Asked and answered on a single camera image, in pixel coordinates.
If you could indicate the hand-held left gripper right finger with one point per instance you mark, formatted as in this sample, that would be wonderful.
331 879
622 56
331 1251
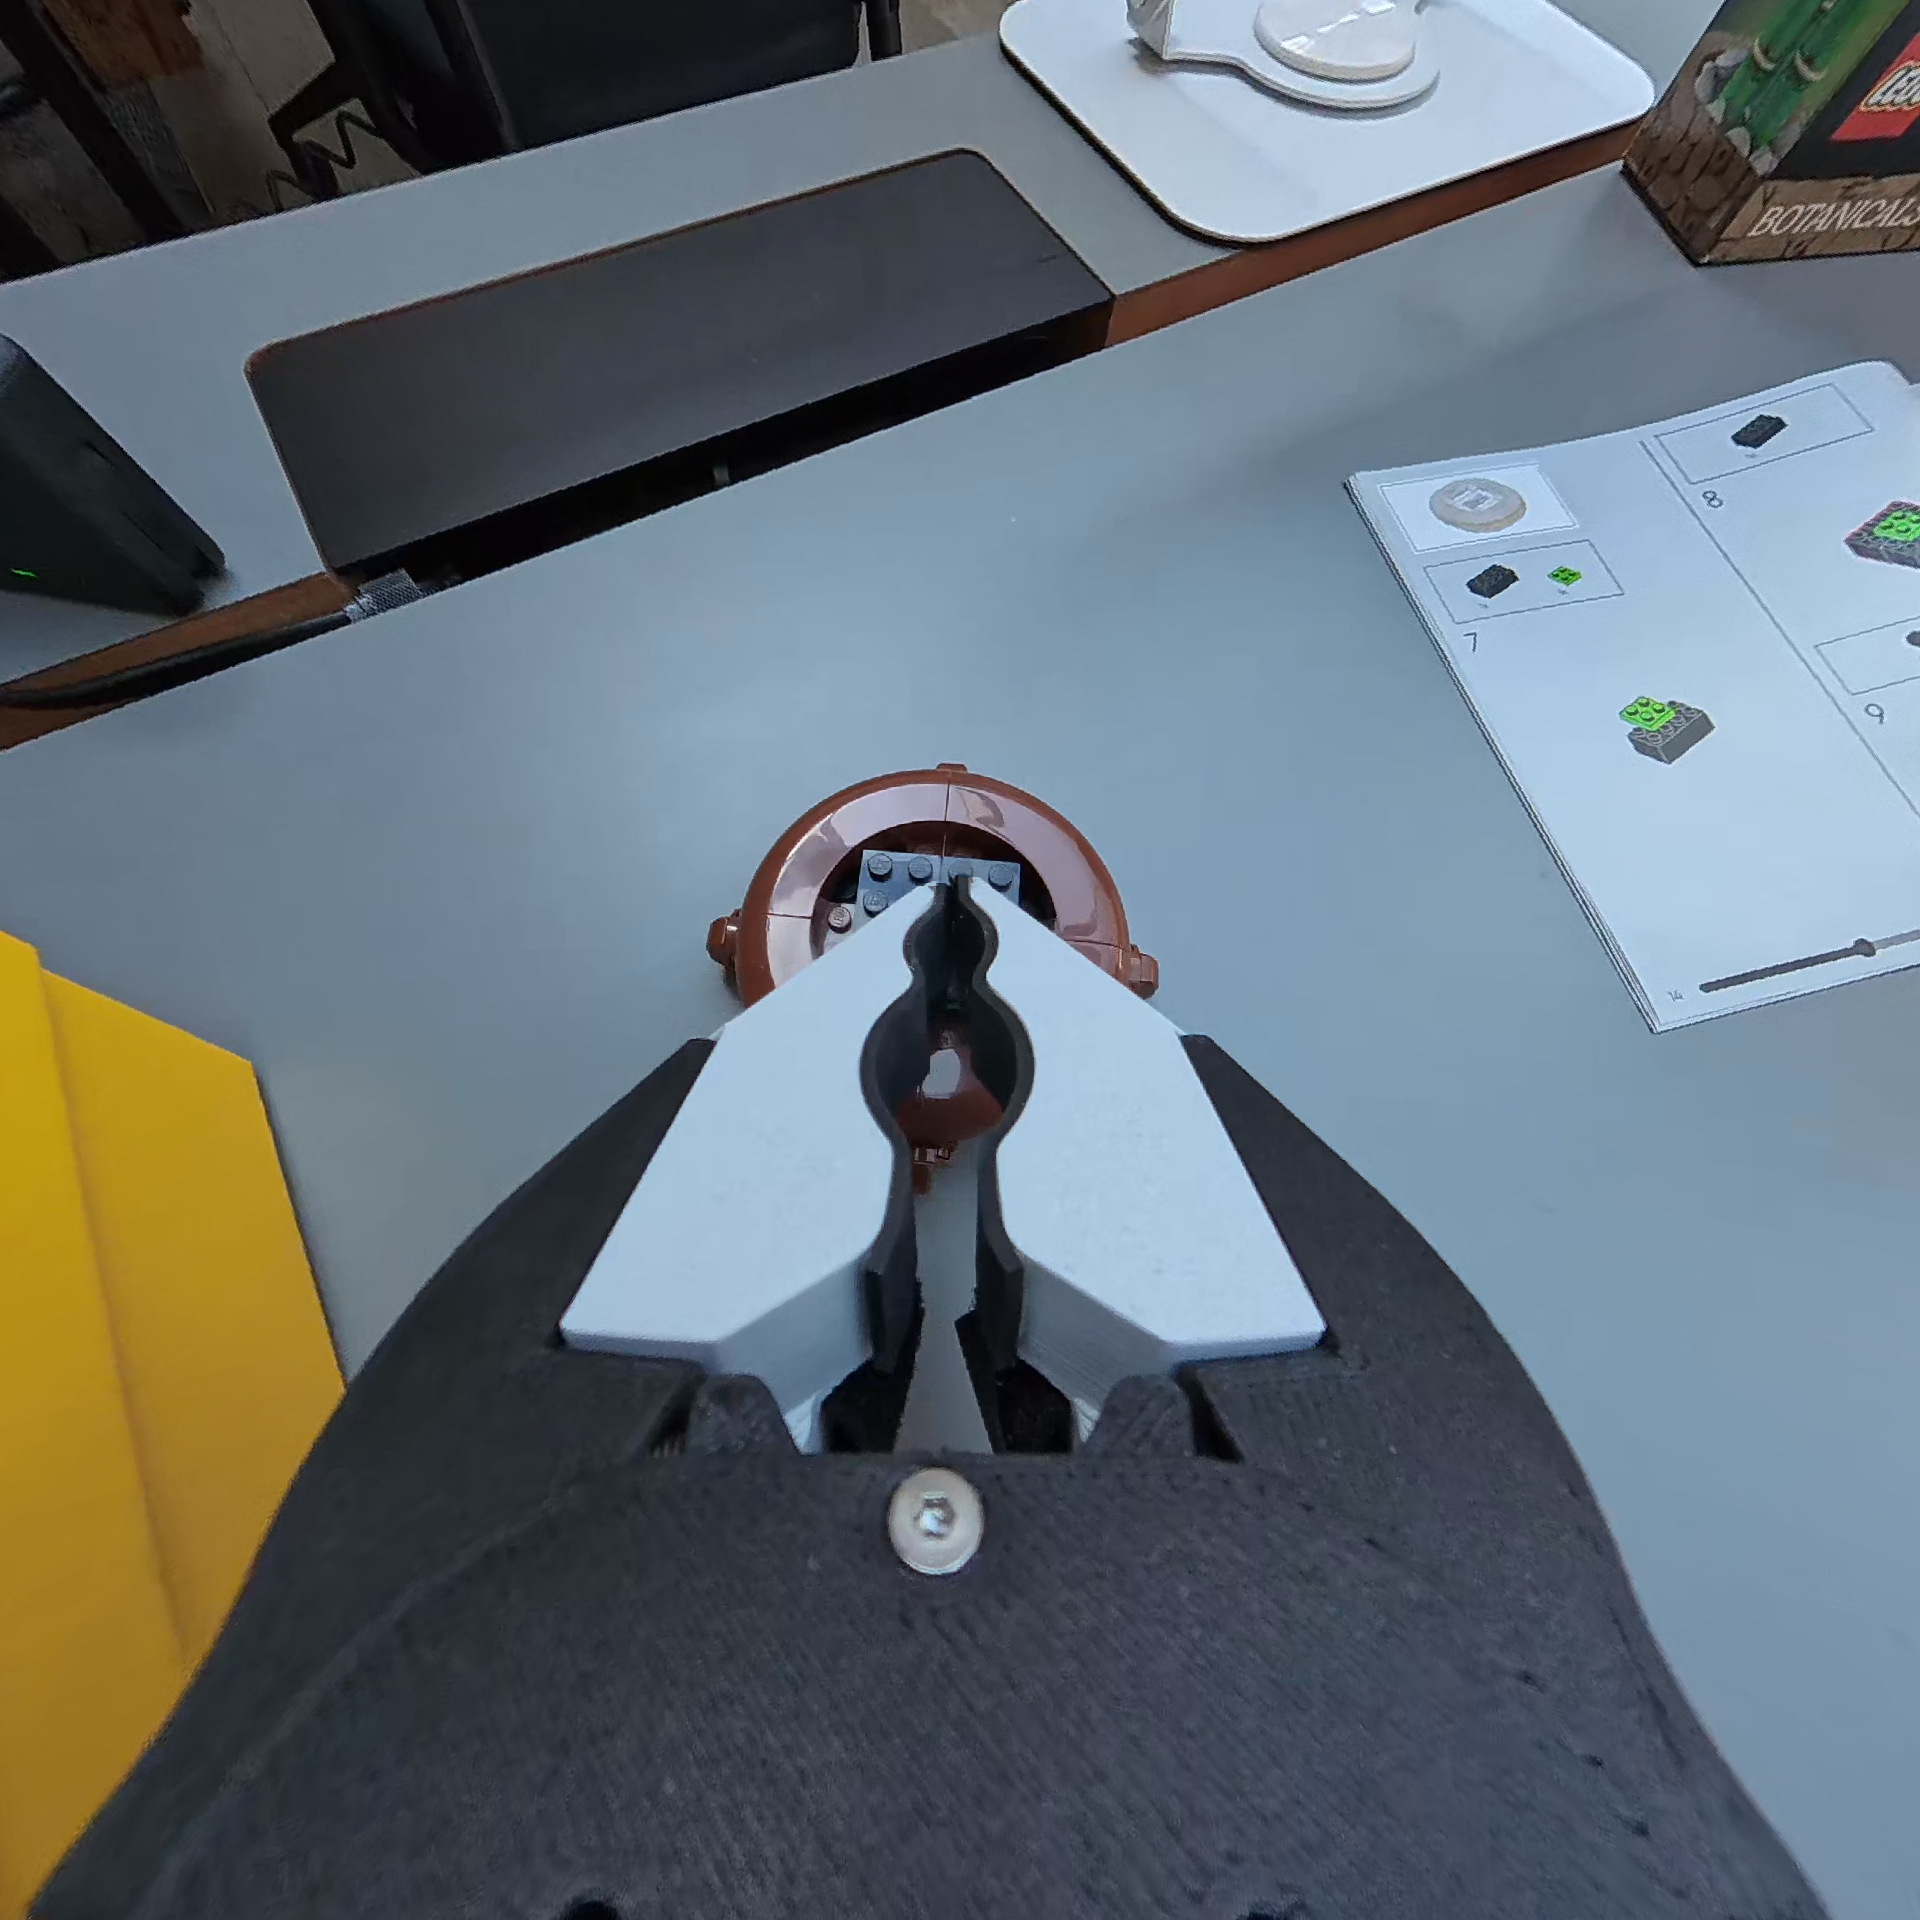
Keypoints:
1155 1200

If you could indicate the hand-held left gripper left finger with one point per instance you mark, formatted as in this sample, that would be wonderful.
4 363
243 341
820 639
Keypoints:
739 1200

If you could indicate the round brown black brick base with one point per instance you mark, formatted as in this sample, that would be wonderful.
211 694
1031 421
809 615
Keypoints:
790 871

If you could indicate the yellow plastic bin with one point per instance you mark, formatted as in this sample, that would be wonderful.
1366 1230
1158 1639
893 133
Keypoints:
148 1276

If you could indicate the building instruction booklet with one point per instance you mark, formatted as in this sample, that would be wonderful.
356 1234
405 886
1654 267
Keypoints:
1724 842

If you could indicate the black flat panel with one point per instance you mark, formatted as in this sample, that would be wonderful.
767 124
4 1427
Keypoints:
674 341

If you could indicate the black electronic device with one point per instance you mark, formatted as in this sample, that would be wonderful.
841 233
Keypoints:
77 497

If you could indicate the white board stand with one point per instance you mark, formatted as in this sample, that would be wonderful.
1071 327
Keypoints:
1502 115

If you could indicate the black plant toy box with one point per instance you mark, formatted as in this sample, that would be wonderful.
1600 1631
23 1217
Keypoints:
1724 159

